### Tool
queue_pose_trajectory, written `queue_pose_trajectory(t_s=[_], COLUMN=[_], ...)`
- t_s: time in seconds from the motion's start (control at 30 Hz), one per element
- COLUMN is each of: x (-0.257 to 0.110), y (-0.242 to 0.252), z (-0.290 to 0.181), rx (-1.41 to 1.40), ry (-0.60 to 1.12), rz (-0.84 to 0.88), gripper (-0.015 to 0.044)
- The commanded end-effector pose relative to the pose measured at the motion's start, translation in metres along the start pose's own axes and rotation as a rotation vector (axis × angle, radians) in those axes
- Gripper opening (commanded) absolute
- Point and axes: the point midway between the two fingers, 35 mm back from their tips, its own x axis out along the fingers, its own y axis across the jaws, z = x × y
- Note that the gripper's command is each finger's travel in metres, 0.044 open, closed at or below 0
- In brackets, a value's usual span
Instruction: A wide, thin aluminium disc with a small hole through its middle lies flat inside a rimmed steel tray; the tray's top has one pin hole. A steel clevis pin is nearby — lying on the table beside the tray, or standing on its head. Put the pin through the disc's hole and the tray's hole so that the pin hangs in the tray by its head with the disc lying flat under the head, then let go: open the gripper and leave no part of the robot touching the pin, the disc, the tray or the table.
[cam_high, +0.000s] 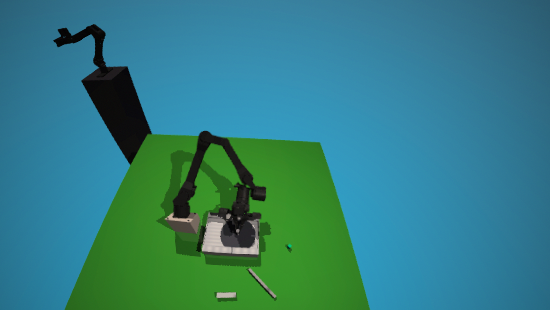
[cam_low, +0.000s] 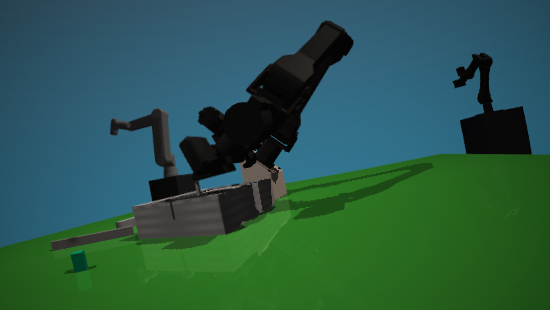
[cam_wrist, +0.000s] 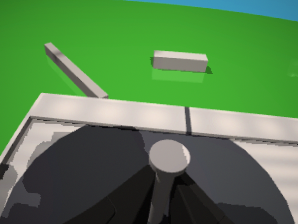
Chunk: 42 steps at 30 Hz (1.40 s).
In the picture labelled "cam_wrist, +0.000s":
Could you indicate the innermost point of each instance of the grey metal pin with flat head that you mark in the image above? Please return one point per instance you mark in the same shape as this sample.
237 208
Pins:
168 159

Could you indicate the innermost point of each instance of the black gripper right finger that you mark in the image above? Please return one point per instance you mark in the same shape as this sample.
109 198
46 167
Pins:
189 204

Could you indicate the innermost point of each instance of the dark grey disc with centre hole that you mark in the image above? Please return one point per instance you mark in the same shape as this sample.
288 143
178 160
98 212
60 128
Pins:
82 167

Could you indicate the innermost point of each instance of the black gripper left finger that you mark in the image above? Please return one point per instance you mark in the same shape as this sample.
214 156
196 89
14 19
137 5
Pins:
128 204

